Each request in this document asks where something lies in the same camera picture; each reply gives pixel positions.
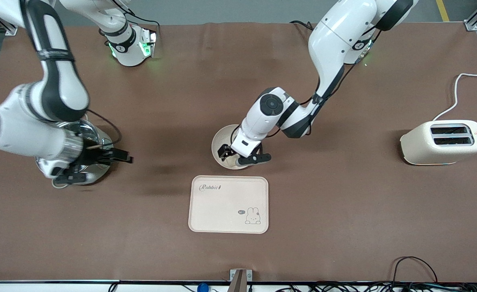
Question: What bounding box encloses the round white plate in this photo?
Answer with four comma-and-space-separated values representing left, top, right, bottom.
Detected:
211, 124, 263, 170

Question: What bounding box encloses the steel electric cooking pot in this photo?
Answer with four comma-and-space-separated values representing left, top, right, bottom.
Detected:
35, 119, 115, 189

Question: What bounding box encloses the glass pot lid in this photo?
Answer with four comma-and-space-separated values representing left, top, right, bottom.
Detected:
56, 119, 113, 151

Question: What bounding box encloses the beige rabbit print tray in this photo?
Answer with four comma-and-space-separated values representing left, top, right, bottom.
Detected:
188, 175, 270, 234

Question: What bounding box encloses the brown table cover mat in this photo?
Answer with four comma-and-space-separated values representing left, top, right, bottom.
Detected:
0, 21, 477, 283

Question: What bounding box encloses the cream two-slot toaster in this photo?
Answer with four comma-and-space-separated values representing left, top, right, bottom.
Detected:
400, 120, 477, 166

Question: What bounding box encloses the grey metal camera bracket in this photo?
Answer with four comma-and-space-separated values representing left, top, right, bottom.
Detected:
229, 268, 252, 292

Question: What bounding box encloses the black right arm base cable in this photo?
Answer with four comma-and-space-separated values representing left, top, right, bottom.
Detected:
112, 0, 160, 38

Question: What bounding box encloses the black arm base cable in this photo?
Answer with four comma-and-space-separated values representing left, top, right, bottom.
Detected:
290, 20, 317, 31
112, 0, 160, 38

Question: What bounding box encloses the black left arm base cable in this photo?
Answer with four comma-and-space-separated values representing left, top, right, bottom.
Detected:
290, 20, 317, 31

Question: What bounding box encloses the black cable bundle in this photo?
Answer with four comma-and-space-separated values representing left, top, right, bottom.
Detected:
263, 281, 477, 292

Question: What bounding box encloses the black looped cable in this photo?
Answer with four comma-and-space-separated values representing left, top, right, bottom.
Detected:
391, 256, 438, 284

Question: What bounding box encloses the white toaster power cable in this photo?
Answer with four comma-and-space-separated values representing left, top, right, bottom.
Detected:
432, 71, 477, 122

